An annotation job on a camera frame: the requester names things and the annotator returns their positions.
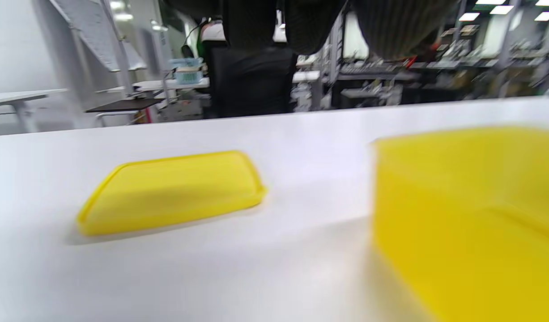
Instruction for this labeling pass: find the black mesh office chair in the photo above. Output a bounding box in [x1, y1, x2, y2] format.
[210, 45, 298, 119]

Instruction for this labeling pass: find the white metal trolley cart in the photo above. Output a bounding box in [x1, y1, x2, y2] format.
[94, 111, 147, 127]

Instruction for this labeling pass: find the yellow plastic container lid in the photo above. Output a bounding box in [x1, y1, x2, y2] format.
[77, 150, 268, 237]

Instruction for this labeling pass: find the white desk with T-leg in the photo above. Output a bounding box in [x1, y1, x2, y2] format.
[0, 88, 69, 135]

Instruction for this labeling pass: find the yellow plastic food container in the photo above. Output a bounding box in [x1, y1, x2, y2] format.
[371, 126, 549, 322]

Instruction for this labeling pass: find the person's left hand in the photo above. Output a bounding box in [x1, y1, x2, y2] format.
[160, 0, 458, 60]

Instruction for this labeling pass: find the dark brown board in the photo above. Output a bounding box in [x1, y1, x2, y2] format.
[85, 98, 164, 114]

